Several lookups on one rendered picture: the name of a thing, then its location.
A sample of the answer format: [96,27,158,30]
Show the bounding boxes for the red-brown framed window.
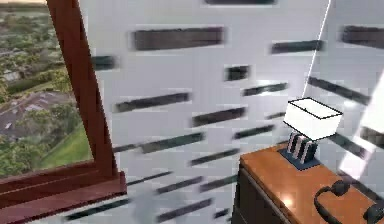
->
[0,0,128,224]

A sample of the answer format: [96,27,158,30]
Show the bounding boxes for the brown top dark nightstand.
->
[231,143,384,224]

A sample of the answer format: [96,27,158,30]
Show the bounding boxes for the white shade table lamp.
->
[278,97,344,171]

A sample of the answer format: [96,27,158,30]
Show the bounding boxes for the black headphones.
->
[313,180,384,224]

